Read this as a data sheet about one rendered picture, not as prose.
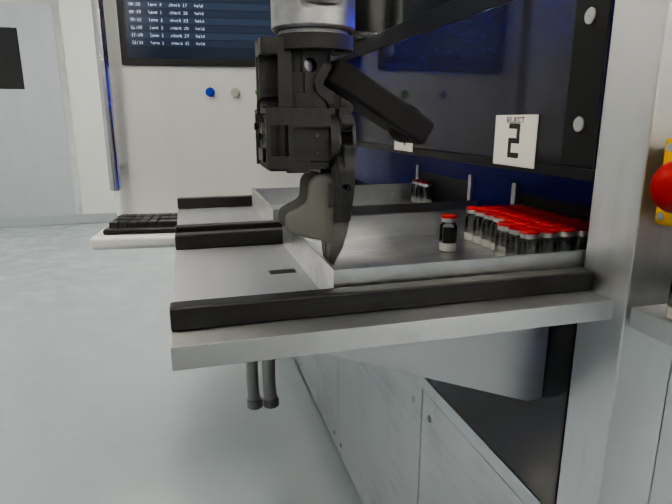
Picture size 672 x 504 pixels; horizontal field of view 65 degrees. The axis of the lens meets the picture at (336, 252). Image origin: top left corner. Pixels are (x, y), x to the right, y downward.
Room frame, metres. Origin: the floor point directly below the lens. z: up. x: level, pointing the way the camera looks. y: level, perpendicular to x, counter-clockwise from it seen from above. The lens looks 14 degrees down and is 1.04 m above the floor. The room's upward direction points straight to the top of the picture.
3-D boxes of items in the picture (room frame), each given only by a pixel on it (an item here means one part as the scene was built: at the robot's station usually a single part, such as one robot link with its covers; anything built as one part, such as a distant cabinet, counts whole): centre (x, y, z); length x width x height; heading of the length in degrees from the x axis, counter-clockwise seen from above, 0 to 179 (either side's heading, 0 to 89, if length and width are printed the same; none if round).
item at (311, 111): (0.51, 0.03, 1.06); 0.09 x 0.08 x 0.12; 106
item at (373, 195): (0.95, -0.03, 0.90); 0.34 x 0.26 x 0.04; 106
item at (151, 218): (1.21, 0.31, 0.82); 0.40 x 0.14 x 0.02; 99
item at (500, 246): (0.61, -0.20, 0.90); 0.02 x 0.02 x 0.05
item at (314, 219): (0.49, 0.02, 0.95); 0.06 x 0.03 x 0.09; 106
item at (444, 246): (0.66, -0.14, 0.90); 0.02 x 0.02 x 0.04
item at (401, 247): (0.62, -0.13, 0.90); 0.34 x 0.26 x 0.04; 106
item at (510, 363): (0.52, -0.07, 0.80); 0.34 x 0.03 x 0.13; 106
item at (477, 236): (0.65, -0.21, 0.90); 0.18 x 0.02 x 0.05; 16
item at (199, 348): (0.77, -0.01, 0.87); 0.70 x 0.48 x 0.02; 16
